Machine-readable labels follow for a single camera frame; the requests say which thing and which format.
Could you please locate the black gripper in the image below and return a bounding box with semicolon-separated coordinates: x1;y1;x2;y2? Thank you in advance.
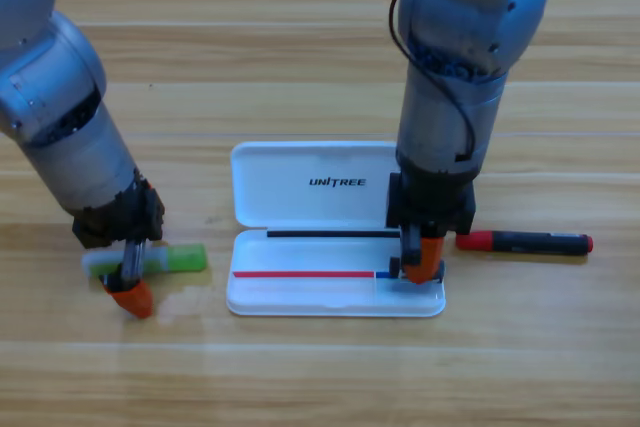
384;156;477;285
72;169;166;320

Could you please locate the red and black marker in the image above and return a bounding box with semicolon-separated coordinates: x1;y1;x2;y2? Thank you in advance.
455;229;595;257

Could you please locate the white Unitree pencil case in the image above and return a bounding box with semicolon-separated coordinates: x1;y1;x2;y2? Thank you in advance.
225;140;447;318

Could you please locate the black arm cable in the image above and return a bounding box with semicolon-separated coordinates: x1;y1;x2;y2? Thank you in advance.
388;0;476;163

